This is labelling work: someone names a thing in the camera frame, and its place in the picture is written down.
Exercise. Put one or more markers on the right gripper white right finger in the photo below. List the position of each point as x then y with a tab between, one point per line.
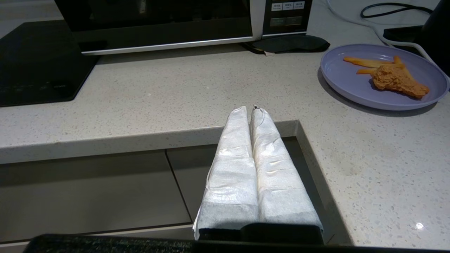
277	175

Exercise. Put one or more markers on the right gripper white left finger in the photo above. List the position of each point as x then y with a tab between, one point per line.
232	168

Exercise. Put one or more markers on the purple plate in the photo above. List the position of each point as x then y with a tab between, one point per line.
355	88

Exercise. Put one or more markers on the black glass microwave door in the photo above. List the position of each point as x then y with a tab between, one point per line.
158	17

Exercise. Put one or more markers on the black mat under microwave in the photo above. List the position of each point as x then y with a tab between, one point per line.
291	44

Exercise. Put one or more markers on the short french fry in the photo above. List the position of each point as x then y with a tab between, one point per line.
365	71

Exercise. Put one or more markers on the long french fry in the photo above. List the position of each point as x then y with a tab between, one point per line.
365	62

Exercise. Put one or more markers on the fried chicken piece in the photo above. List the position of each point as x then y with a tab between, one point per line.
397	80

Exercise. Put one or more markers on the french fry under chicken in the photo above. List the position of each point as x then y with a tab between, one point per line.
399	60

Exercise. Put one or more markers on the black stand with base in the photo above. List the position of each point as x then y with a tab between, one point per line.
436	31

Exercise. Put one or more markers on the black induction cooktop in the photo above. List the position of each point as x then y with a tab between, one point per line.
38	59

